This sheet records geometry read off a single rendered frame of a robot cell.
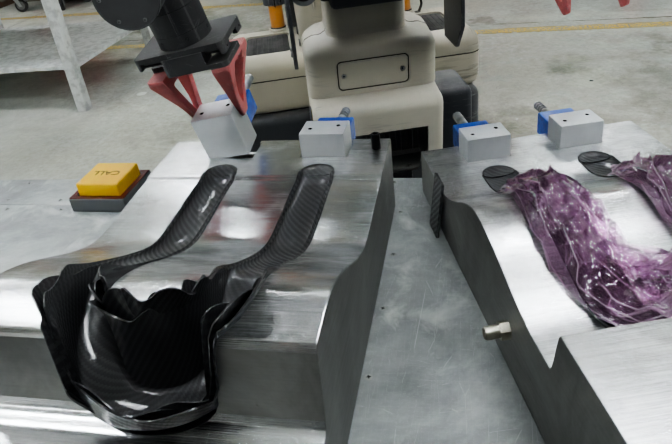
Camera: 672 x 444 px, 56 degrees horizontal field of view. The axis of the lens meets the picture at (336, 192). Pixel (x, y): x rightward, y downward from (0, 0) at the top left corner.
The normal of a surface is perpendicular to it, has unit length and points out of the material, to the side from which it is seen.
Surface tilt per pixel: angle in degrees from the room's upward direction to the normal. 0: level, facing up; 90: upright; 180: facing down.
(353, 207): 4
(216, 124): 100
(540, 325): 5
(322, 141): 90
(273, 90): 90
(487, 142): 90
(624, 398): 0
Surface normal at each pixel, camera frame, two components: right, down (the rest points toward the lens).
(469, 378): -0.11, -0.87
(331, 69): 0.12, 0.60
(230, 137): -0.15, 0.65
